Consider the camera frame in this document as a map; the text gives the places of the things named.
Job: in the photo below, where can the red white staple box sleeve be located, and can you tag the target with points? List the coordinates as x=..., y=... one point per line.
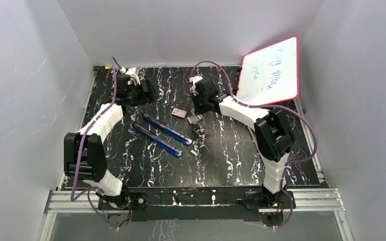
x=179, y=113

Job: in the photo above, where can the blue stapler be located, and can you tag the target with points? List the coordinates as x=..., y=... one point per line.
x=159, y=141
x=168, y=130

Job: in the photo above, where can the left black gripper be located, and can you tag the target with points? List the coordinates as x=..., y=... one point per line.
x=149, y=97

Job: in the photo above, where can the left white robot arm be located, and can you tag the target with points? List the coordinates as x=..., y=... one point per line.
x=83, y=151

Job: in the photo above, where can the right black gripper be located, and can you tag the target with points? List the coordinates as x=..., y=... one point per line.
x=197, y=110

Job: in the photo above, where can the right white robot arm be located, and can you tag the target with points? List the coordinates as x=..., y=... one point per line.
x=274, y=137

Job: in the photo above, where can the pink framed whiteboard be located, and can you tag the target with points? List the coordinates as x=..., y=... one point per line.
x=270, y=75

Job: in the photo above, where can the staple box tray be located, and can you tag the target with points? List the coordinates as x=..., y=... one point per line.
x=194, y=119

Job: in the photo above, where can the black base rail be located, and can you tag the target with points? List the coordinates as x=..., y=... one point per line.
x=249, y=203

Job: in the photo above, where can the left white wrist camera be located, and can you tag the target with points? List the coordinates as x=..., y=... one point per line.
x=132, y=73

